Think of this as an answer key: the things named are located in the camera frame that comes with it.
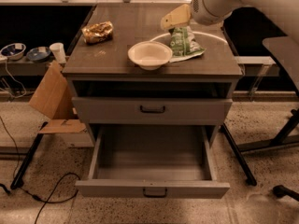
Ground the dark side table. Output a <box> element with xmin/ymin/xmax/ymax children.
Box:
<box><xmin>263</xmin><ymin>36</ymin><xmax>299</xmax><ymax>91</ymax></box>

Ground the grey drawer cabinet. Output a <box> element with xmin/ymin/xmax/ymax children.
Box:
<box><xmin>64</xmin><ymin>4</ymin><xmax>242</xmax><ymax>140</ymax></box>

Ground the grey open lower drawer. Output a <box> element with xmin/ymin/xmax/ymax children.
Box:
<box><xmin>76</xmin><ymin>125</ymin><xmax>230</xmax><ymax>199</ymax></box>

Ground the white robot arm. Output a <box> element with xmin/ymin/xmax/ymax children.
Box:
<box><xmin>161</xmin><ymin>0</ymin><xmax>299</xmax><ymax>43</ymax></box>

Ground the green jalapeno chip bag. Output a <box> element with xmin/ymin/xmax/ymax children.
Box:
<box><xmin>169</xmin><ymin>26</ymin><xmax>206</xmax><ymax>63</ymax></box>

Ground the grey upper closed drawer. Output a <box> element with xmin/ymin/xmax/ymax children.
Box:
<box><xmin>72</xmin><ymin>97</ymin><xmax>232</xmax><ymax>125</ymax></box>

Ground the brown snack bag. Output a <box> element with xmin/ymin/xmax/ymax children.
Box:
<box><xmin>81</xmin><ymin>21</ymin><xmax>113</xmax><ymax>45</ymax></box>

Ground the brown cardboard box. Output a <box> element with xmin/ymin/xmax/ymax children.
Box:
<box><xmin>29</xmin><ymin>61</ymin><xmax>86</xmax><ymax>133</ymax></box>

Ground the blue bowl right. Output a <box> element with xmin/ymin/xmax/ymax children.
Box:
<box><xmin>26</xmin><ymin>47</ymin><xmax>51</xmax><ymax>63</ymax></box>

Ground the black floor cable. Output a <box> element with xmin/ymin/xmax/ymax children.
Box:
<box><xmin>0</xmin><ymin>117</ymin><xmax>81</xmax><ymax>224</ymax></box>

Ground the black right table leg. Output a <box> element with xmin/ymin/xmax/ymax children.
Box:
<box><xmin>221</xmin><ymin>124</ymin><xmax>257</xmax><ymax>186</ymax></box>

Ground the black left table leg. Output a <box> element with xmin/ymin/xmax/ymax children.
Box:
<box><xmin>10</xmin><ymin>133</ymin><xmax>44</xmax><ymax>189</ymax></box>

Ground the black table leg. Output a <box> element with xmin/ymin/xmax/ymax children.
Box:
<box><xmin>221</xmin><ymin>124</ymin><xmax>257</xmax><ymax>186</ymax></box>
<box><xmin>10</xmin><ymin>133</ymin><xmax>44</xmax><ymax>189</ymax></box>

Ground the white paper bowl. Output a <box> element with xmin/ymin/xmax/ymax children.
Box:
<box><xmin>128</xmin><ymin>41</ymin><xmax>172</xmax><ymax>70</ymax></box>

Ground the white paper cup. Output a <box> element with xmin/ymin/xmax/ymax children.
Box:
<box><xmin>50</xmin><ymin>42</ymin><xmax>66</xmax><ymax>64</ymax></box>

